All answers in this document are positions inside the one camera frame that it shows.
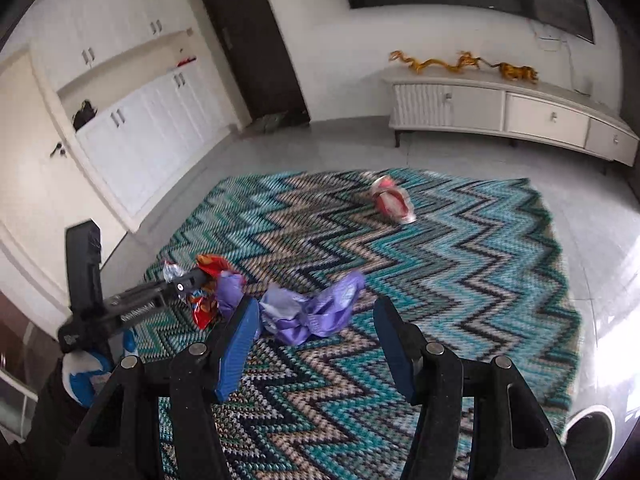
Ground dark round white-rimmed object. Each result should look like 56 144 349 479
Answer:
562 402 617 480

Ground golden dragon figurine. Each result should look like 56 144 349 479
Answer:
389 50 484 76

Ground television cable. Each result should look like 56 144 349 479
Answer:
530 20 591 96

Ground blue and white round object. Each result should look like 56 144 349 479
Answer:
61 330 142 407

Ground large purple wrapper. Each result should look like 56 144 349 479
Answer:
259 269 367 346

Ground small purple wrapper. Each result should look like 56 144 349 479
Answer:
215 270 247 320

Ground dark brown door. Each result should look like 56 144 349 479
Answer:
192 0 312 128

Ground silver foil wrapper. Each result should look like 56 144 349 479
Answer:
161 259 189 284

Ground pink and white wrapper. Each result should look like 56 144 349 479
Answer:
370 175 417 225

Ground black bag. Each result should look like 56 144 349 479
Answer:
71 100 97 132

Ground zigzag patterned rug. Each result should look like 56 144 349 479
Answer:
132 167 583 480

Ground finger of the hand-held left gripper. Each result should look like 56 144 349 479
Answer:
150 269 208 304

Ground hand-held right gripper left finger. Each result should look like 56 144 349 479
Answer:
60 296 262 480

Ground beige door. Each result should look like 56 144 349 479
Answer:
0 50 128 301

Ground grey shoes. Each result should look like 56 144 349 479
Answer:
250 112 287 135

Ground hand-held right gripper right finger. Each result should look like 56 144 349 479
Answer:
373 296 576 480

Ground white built-in cabinet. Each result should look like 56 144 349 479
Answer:
27 0 241 235

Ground red foil wrapper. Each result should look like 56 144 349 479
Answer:
186 254 224 331

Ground cream television cabinet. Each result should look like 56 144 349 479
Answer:
381 67 640 168

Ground golden tiger figurine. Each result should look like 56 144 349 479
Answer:
492 61 540 85

